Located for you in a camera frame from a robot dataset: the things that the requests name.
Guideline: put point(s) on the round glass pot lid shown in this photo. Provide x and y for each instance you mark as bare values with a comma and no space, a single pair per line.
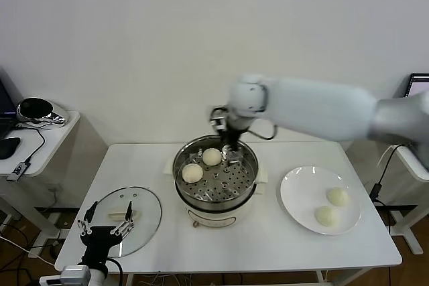
144,205

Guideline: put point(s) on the steel steamer pot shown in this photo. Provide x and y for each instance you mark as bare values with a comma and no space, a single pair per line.
214,215

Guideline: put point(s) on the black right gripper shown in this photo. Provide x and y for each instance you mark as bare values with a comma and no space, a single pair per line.
232,138

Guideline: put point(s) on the grey open laptop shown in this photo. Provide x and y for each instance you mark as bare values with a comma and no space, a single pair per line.
419,85

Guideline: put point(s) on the white side table with label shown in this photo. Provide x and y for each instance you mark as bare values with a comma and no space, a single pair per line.
410,239

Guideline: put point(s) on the white side table with headset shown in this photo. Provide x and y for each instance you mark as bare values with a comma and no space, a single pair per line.
50,138

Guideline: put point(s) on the black computer mouse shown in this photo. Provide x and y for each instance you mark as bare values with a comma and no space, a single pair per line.
8,148

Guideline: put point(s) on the steel perforated steamer basket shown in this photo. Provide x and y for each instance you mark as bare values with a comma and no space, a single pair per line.
234,185

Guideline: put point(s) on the white round plate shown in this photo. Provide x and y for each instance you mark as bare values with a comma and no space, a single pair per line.
301,192

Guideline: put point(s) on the dark monitor screen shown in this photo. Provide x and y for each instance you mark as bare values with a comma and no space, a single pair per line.
5,122

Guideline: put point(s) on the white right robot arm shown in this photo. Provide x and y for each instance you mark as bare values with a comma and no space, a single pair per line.
318,108

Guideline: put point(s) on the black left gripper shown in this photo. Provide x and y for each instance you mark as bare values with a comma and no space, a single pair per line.
99,237

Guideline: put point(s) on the white wall socket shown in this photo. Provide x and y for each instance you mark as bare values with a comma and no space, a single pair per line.
52,186

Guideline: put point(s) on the chrome headset with black visor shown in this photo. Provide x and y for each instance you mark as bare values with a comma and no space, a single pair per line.
33,108

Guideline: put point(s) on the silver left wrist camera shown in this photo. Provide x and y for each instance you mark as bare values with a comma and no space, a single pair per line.
75,272

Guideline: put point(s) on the white steamed baozi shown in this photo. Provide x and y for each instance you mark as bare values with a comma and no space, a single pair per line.
326,216
212,156
192,173
338,196

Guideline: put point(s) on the grey usb hub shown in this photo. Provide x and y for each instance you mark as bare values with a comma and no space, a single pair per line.
18,170

